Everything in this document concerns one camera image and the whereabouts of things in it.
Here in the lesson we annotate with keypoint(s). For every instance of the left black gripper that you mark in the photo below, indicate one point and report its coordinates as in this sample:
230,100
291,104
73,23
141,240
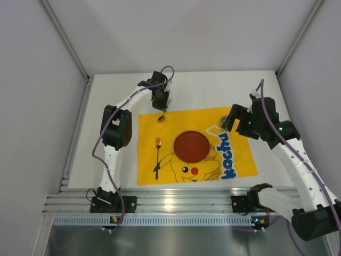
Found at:
160,104

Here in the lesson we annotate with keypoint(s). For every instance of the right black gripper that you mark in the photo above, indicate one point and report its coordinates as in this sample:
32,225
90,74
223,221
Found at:
234,120

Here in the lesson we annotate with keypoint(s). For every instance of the gold spoon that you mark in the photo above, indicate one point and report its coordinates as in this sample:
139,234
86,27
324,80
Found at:
162,117

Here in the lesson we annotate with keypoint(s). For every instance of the gold fork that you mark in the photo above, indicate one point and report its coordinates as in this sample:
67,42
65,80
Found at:
158,146

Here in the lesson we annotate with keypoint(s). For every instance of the yellow Pikachu placemat cloth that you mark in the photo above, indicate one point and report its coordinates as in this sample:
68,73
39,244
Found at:
229,157

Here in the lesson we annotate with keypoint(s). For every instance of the red round plate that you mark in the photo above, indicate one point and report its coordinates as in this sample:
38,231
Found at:
191,146

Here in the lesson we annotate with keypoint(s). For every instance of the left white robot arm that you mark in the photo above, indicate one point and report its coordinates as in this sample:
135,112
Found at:
116,127

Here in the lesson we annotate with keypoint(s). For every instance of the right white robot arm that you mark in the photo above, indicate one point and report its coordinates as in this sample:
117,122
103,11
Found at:
318,212

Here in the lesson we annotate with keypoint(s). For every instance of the left aluminium frame post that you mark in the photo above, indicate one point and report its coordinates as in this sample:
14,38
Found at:
46,6

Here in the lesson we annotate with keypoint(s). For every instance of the aluminium frame post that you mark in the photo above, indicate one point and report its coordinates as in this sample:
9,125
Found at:
308,22
46,6

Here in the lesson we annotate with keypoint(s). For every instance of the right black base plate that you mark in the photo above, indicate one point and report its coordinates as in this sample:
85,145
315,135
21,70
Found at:
241,205

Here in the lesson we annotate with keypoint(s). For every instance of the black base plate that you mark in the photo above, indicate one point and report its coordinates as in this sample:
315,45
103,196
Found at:
241,205
99,205

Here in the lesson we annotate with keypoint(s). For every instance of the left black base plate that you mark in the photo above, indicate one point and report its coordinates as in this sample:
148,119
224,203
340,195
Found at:
99,205

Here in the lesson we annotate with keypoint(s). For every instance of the slotted grey cable duct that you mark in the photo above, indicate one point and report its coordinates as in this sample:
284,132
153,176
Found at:
161,220

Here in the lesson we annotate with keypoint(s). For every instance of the right aluminium frame post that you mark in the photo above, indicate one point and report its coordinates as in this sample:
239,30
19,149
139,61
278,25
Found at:
308,22

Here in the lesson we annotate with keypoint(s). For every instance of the aluminium mounting rail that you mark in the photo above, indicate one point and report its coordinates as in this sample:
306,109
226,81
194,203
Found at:
151,201

